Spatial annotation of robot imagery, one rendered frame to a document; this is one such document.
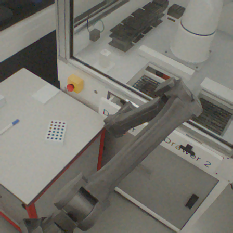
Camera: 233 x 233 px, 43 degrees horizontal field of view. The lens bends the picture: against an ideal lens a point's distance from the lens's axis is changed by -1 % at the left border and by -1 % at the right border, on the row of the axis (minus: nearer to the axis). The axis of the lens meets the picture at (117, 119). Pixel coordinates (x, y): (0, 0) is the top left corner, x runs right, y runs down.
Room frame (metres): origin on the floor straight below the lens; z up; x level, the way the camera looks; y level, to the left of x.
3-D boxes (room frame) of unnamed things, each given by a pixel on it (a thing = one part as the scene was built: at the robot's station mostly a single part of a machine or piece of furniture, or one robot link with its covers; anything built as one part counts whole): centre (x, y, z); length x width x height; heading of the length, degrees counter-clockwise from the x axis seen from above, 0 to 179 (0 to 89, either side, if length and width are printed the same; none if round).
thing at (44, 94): (1.08, 0.40, 0.77); 0.13 x 0.09 x 0.02; 152
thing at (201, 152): (0.80, -0.34, 0.87); 0.29 x 0.02 x 0.11; 63
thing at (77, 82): (1.08, 0.24, 0.88); 0.07 x 0.05 x 0.07; 63
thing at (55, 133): (0.83, 0.28, 0.78); 0.12 x 0.08 x 0.04; 4
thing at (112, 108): (0.90, -0.03, 0.87); 0.29 x 0.02 x 0.11; 63
